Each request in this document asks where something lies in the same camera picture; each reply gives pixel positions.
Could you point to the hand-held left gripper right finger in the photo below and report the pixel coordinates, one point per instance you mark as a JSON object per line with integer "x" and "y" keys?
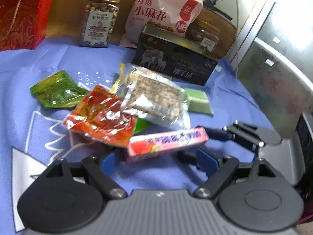
{"x": 206, "y": 162}

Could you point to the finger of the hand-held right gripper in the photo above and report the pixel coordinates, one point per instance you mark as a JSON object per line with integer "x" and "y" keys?
{"x": 240, "y": 139}

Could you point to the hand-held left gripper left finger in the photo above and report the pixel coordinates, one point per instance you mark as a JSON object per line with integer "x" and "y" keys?
{"x": 110, "y": 161}

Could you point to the red snack packet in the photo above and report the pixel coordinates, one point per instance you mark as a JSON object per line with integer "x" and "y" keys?
{"x": 102, "y": 117}

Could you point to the pink candy box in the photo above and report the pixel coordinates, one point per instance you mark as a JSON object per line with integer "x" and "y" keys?
{"x": 166, "y": 140}

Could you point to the bright green snack packet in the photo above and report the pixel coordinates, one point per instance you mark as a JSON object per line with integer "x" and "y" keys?
{"x": 141, "y": 126}

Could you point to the pale green snack packet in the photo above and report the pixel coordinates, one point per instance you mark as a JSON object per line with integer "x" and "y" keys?
{"x": 198, "y": 101}

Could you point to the yellow-edged cake packet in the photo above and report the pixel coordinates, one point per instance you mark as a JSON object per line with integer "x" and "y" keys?
{"x": 117, "y": 84}

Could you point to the clear nut cake packet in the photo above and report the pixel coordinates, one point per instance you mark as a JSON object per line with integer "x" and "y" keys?
{"x": 154, "y": 95}

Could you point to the dark green-lidded box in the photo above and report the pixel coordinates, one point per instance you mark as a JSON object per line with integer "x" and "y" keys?
{"x": 185, "y": 66}

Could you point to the grey metal cabinet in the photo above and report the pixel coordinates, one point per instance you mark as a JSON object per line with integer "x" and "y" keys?
{"x": 276, "y": 66}

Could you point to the brown padded headboard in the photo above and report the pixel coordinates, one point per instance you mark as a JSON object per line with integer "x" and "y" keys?
{"x": 226, "y": 36}

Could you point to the pecan jar with gold lid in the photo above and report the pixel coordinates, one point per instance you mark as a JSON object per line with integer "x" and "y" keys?
{"x": 204, "y": 35}

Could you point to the blue printed bed sheet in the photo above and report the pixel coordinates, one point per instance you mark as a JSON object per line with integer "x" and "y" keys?
{"x": 14, "y": 78}

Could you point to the black tape strip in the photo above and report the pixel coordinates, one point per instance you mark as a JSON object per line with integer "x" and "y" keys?
{"x": 220, "y": 12}

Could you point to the cashew jar with gold lid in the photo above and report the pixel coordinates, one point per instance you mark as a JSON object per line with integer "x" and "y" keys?
{"x": 97, "y": 19}

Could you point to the pink snack bag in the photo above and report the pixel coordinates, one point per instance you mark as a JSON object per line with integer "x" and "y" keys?
{"x": 156, "y": 9}

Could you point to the red gift box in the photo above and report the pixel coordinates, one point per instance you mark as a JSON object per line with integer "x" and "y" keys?
{"x": 22, "y": 17}

